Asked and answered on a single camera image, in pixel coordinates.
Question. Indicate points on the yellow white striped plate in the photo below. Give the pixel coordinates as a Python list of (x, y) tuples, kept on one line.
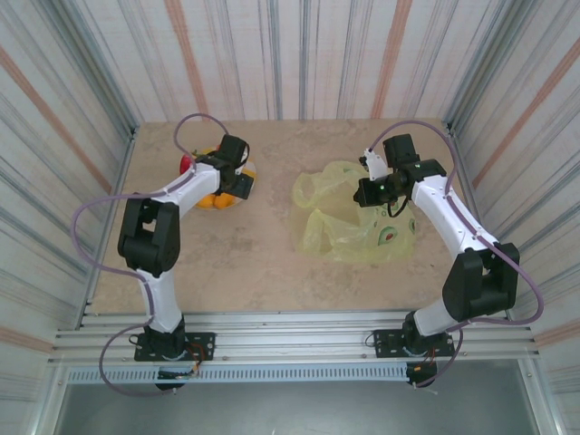
[(250, 168)]

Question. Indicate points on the grey metal panel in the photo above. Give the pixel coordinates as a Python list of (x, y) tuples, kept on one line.
[(290, 408)]

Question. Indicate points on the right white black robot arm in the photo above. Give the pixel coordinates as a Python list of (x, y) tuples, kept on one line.
[(480, 281)]

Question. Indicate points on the aluminium rail frame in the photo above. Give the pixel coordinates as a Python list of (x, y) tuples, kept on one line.
[(290, 335)]

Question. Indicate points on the yellow-green plastic bag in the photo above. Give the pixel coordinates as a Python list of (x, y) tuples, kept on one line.
[(344, 235)]

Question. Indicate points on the orange pear-shaped toy fruit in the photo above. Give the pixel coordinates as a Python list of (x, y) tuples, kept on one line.
[(223, 202)]

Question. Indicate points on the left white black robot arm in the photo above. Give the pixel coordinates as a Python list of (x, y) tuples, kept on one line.
[(154, 235)]

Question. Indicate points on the red toy apple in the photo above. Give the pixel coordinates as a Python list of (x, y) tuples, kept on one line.
[(185, 164)]

